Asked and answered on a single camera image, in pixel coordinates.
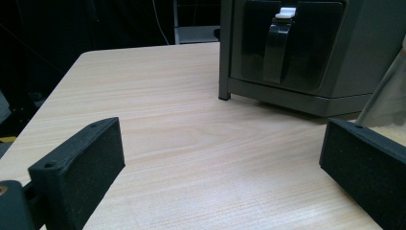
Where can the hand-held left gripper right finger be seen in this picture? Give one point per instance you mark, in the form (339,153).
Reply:
(367,166)

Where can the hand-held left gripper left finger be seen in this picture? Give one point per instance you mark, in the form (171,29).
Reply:
(79,166)

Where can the sand hourglass with white caps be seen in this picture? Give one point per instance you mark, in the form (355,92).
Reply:
(389,96)

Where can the dark grey hexagonal drawer rack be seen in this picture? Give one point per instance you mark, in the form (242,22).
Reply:
(360,48)

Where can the black drawer with white tab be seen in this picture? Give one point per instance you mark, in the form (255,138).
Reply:
(306,48)

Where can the white metal desk frame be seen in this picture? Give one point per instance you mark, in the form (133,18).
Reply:
(198,34)

